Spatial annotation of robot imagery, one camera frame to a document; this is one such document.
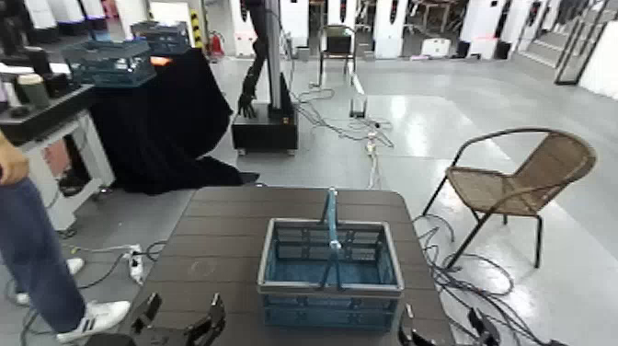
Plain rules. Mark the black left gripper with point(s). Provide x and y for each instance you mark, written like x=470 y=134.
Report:
x=164 y=339

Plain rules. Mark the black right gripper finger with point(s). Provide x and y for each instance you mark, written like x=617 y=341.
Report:
x=407 y=331
x=483 y=331

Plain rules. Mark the dark folded crate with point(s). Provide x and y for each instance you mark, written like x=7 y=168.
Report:
x=161 y=36

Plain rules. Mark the bare person's hand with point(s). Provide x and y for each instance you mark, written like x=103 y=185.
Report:
x=9 y=164

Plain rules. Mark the white power strip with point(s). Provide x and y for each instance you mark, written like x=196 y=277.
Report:
x=135 y=263
x=372 y=147

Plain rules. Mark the white sneaker with black stripes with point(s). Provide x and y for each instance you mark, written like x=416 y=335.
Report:
x=101 y=314

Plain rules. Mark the person in blue jeans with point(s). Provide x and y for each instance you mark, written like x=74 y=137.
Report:
x=34 y=251

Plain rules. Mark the black object under desk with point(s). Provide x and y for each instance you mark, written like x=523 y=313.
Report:
x=72 y=182

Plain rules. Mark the brown wicker chair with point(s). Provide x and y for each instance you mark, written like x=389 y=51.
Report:
x=555 y=164

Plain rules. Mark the black cloth cover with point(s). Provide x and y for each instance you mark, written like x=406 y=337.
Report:
x=159 y=125

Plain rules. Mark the white desk with black top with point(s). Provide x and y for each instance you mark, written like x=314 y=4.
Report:
x=82 y=140

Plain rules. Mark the black humanoid robot on base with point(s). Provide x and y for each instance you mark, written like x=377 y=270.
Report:
x=265 y=130

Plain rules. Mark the small metal floor stand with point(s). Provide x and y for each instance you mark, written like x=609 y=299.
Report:
x=358 y=108

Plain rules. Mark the small orange object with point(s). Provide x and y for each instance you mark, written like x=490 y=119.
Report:
x=161 y=61

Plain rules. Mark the black box on desk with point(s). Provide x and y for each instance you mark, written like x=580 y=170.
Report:
x=60 y=83

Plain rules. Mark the beige and dark cylinder cup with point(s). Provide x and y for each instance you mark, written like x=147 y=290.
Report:
x=33 y=89

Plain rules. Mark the red fire extinguisher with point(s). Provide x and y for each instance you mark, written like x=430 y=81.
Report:
x=216 y=46

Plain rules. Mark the white box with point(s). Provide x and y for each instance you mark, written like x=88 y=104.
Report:
x=436 y=47

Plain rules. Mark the white pillar machine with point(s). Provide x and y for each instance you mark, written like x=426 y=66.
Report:
x=482 y=19
x=390 y=26

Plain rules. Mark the black metal frame rack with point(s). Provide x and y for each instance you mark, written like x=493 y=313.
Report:
x=565 y=72

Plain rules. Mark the yellow black striped post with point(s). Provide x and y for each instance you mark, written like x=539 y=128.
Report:
x=196 y=29

